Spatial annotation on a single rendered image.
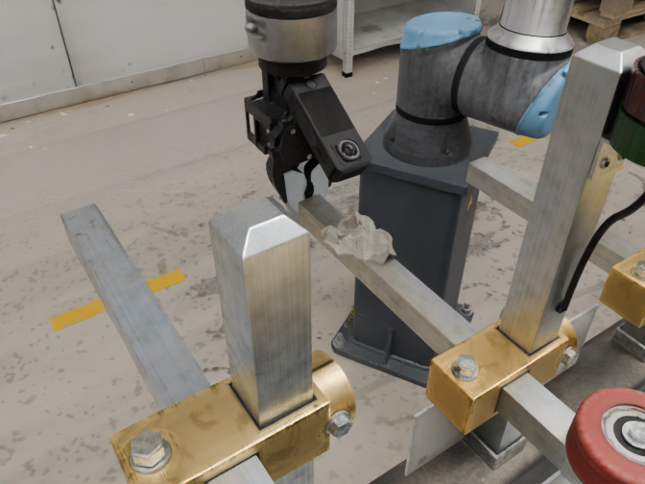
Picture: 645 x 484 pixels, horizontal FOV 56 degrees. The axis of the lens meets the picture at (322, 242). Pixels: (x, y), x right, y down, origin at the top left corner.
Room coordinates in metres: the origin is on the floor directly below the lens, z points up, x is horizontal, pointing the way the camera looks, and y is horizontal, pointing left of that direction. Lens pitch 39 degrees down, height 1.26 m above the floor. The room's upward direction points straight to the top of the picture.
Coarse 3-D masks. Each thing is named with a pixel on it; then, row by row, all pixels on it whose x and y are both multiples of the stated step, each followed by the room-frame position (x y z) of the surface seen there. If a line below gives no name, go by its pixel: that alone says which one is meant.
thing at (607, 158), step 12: (636, 120) 0.31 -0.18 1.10; (600, 144) 0.33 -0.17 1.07; (600, 156) 0.33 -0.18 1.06; (612, 156) 0.34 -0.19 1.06; (600, 168) 0.34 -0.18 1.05; (612, 168) 0.34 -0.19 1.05; (636, 204) 0.32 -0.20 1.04; (612, 216) 0.33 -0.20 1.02; (624, 216) 0.32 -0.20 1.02; (600, 228) 0.33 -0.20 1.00; (588, 252) 0.34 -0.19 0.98; (576, 276) 0.34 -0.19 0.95; (564, 300) 0.34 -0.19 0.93
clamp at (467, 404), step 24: (480, 336) 0.35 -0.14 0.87; (504, 336) 0.35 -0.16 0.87; (576, 336) 0.36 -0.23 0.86; (432, 360) 0.33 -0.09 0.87; (480, 360) 0.33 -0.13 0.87; (504, 360) 0.33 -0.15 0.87; (528, 360) 0.33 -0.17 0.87; (552, 360) 0.34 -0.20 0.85; (432, 384) 0.32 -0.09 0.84; (456, 384) 0.30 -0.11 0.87; (480, 384) 0.30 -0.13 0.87; (504, 384) 0.31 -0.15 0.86; (456, 408) 0.30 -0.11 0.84; (480, 408) 0.29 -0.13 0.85
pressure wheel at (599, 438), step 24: (600, 408) 0.25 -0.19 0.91; (624, 408) 0.26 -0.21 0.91; (576, 432) 0.24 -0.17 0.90; (600, 432) 0.23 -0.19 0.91; (624, 432) 0.24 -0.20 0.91; (576, 456) 0.23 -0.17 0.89; (600, 456) 0.22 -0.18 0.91; (624, 456) 0.22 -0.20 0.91; (600, 480) 0.21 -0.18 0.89; (624, 480) 0.20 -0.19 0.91
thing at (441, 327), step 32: (320, 224) 0.53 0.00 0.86; (352, 256) 0.48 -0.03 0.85; (384, 288) 0.44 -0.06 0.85; (416, 288) 0.42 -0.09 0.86; (416, 320) 0.40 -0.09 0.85; (448, 320) 0.38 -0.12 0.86; (512, 384) 0.31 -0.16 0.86; (512, 416) 0.29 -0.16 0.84; (544, 416) 0.28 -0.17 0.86; (544, 448) 0.27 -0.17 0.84; (576, 480) 0.24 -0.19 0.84
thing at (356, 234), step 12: (348, 216) 0.53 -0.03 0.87; (360, 216) 0.52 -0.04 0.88; (324, 228) 0.52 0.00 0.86; (336, 228) 0.51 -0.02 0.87; (348, 228) 0.51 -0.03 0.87; (360, 228) 0.49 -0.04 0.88; (372, 228) 0.51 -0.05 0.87; (324, 240) 0.49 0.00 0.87; (336, 240) 0.49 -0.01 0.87; (348, 240) 0.49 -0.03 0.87; (360, 240) 0.48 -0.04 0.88; (372, 240) 0.50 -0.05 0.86; (384, 240) 0.49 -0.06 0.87; (336, 252) 0.48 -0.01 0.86; (348, 252) 0.48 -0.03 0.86; (360, 252) 0.47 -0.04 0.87; (372, 252) 0.47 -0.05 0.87; (384, 252) 0.47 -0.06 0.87
